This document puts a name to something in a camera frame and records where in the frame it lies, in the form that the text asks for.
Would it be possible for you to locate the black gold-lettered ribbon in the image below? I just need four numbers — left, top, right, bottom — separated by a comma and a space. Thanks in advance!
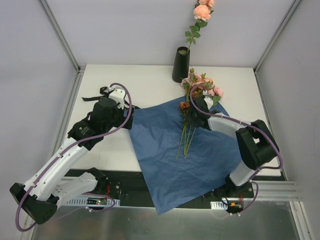
81, 86, 111, 103

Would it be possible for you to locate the pink orange flower bunch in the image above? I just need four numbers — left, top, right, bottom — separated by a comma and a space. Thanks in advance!
176, 68, 224, 158

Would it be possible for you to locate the blue wrapping paper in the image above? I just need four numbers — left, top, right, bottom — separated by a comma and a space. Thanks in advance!
129, 97, 242, 215

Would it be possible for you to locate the peach rose stem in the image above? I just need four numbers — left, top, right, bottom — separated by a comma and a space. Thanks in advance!
185, 0, 215, 53

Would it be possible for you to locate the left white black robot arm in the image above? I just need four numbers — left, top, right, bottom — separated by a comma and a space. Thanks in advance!
9, 97, 134, 225

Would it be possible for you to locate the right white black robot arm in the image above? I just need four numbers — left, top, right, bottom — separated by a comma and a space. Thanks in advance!
186, 97, 280, 198

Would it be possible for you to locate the black tapered vase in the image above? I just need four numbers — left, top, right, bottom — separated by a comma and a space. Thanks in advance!
172, 46, 190, 84

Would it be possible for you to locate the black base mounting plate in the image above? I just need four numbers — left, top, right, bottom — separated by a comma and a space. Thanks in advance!
64, 168, 258, 208

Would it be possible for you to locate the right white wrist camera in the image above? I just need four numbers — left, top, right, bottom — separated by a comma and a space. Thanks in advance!
202, 90, 214, 109

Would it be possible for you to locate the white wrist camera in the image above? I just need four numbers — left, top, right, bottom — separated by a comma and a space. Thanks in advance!
202, 90, 214, 109
107, 86, 126, 110

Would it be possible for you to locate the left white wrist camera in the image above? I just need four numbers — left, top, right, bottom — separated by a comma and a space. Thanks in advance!
107, 86, 126, 110

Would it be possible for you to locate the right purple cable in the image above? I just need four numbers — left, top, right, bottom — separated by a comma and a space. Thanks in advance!
189, 84, 283, 217

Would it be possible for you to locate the purple cable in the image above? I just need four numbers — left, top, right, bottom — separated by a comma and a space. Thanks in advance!
15, 82, 133, 232
189, 84, 283, 217

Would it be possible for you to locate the left aluminium frame post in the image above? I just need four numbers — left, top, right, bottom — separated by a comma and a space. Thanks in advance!
37, 0, 81, 73

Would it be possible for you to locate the aluminium frame post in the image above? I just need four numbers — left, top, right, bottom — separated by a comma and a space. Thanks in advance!
252, 0, 302, 73
37, 0, 81, 73

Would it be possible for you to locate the right white cable duct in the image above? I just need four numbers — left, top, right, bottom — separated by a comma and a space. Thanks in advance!
210, 201, 228, 211

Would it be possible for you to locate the white cable duct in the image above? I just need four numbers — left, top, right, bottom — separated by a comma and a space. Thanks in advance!
210, 201, 228, 211
64, 196, 120, 208

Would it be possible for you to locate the left white cable duct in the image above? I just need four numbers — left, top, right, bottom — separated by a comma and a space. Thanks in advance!
64, 196, 120, 208

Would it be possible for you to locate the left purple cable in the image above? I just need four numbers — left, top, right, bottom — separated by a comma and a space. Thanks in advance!
15, 82, 133, 232

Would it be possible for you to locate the right aluminium frame post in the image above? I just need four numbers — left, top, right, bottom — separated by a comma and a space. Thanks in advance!
252, 0, 302, 73

